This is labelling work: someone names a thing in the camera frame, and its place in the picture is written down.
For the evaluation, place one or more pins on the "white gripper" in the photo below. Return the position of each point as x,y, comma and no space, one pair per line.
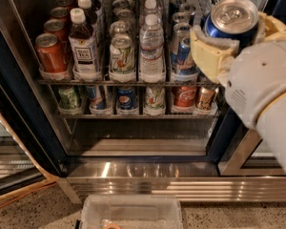
260,80

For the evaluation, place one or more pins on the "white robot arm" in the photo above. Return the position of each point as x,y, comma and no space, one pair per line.
270,127

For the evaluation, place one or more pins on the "red bull can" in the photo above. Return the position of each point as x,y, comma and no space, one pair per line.
179,30
184,63

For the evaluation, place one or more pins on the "front Red Bull can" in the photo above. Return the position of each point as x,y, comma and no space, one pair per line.
184,63

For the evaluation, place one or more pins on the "lower shelf gold can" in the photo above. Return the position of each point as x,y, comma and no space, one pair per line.
205,98

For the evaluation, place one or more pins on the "lower shelf Coca-Cola can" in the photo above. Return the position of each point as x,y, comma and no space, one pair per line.
184,96

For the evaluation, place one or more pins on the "lower shelf 7up can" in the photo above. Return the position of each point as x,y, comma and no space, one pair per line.
155,97

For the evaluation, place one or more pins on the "lower shelf Pepsi can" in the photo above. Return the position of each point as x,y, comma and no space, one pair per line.
126,97

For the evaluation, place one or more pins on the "lower shelf blue slim can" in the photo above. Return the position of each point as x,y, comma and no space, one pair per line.
96,95

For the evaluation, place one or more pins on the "lower shelf green can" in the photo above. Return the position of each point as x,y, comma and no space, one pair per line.
69,97

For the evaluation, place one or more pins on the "orange soda can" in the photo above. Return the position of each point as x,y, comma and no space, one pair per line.
60,13
58,28
50,52

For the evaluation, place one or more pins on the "front orange soda can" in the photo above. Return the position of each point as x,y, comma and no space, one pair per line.
50,52

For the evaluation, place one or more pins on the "open fridge glass door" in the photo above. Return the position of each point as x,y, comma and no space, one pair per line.
20,172

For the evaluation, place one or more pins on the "front clear water bottle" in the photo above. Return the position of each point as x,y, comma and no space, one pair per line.
151,46

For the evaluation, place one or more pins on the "front tea bottle white cap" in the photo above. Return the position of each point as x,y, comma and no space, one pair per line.
82,43

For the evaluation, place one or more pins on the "clear plastic bin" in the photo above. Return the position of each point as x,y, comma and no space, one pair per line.
131,212

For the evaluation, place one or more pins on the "lower wire fridge shelf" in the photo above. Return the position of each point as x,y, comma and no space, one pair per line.
140,112

